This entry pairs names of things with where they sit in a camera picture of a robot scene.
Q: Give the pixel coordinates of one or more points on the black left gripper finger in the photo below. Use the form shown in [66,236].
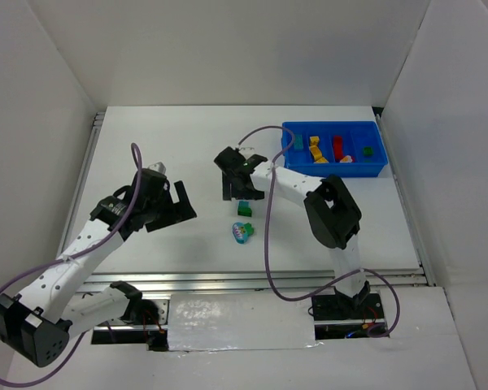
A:
[183,209]
[162,222]

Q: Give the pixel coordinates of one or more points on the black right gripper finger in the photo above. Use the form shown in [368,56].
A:
[226,188]
[247,192]

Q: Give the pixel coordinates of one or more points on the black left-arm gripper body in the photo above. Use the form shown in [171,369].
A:
[172,208]

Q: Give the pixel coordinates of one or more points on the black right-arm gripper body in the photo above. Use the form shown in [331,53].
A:
[241,185]

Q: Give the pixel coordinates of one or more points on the turquoise small lego brick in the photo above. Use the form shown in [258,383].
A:
[244,203]

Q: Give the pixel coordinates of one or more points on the green curved lego brick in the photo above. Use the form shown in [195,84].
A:
[245,211]

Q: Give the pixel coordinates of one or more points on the small yellow lego brick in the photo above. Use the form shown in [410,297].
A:
[314,140]

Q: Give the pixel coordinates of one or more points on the red lego brick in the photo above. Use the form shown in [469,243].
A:
[337,144]

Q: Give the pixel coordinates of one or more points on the yellow curved lego brick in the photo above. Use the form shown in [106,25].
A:
[321,160]

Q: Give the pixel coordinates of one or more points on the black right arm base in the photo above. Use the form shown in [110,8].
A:
[333,321]

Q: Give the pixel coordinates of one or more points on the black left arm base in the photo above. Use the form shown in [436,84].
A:
[146,327]

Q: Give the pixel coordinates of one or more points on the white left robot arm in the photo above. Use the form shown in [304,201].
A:
[38,321]

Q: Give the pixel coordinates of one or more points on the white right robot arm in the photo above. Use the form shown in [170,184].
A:
[332,212]

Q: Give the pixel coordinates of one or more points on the small green lego brick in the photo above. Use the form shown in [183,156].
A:
[249,229]

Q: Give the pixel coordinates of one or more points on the flower printed lego piece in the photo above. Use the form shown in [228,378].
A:
[347,159]

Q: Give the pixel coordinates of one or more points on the blue plastic bin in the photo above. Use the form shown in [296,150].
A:
[355,134]

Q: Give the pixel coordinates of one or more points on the silver foil covered board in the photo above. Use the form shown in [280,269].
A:
[238,321]

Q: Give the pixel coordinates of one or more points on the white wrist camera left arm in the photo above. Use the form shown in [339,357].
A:
[159,167]

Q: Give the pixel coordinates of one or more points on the aluminium frame rail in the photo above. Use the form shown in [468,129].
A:
[210,282]

